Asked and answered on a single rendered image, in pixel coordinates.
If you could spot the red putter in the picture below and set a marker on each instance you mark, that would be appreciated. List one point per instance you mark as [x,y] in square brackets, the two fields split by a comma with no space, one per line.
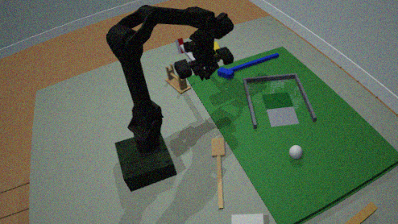
[180,49]

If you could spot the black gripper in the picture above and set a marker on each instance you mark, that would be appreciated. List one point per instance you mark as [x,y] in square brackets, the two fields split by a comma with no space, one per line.
[203,59]

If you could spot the tan flat bar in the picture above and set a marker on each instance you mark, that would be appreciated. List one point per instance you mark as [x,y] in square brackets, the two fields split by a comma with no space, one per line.
[363,214]

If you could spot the grey ball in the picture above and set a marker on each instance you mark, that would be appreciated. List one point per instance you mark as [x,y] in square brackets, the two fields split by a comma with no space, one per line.
[295,152]

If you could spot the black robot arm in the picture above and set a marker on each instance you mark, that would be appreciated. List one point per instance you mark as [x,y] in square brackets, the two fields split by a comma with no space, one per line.
[127,45]

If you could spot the green flat mat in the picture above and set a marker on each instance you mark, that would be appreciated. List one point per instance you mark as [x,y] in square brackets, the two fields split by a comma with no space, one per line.
[339,150]

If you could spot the yellow flat block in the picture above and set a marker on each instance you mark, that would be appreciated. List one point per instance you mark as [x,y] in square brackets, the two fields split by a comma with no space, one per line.
[216,46]

